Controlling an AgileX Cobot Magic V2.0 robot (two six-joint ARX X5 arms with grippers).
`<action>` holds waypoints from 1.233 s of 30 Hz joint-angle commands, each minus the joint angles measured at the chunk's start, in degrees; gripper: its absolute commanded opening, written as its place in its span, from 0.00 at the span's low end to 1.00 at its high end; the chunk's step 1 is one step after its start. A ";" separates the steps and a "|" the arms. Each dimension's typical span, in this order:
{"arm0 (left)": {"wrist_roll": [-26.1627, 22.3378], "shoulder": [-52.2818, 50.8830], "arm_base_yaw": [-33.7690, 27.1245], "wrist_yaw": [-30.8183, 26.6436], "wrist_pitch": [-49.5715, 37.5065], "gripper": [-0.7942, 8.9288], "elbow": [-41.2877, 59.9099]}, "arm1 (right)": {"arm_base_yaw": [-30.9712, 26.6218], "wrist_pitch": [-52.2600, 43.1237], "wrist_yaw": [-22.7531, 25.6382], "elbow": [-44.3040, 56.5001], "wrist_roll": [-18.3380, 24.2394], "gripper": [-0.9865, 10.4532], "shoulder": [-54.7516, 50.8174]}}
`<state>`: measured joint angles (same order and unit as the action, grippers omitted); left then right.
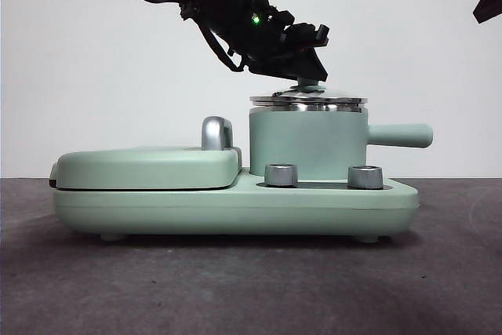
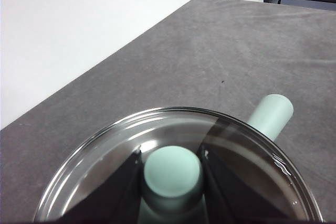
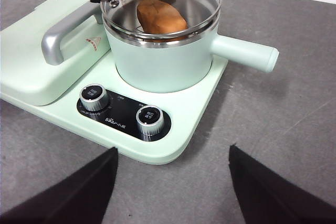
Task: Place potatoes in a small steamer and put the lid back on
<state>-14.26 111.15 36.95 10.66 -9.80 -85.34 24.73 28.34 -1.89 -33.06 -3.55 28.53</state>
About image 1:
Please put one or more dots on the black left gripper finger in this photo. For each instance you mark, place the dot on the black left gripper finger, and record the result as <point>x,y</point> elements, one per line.
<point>282,69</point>
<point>315,64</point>

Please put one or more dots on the glass lid with green knob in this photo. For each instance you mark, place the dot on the glass lid with green knob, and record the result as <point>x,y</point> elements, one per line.
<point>310,95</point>

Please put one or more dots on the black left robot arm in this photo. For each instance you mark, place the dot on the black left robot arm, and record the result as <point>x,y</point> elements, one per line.
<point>235,9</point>

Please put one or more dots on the silver control knob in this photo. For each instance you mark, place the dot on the silver control knob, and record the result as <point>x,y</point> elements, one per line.
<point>281,174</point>
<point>364,176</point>

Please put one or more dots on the mint green breakfast machine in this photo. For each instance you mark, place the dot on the mint green breakfast machine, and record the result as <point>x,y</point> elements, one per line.
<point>251,205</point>

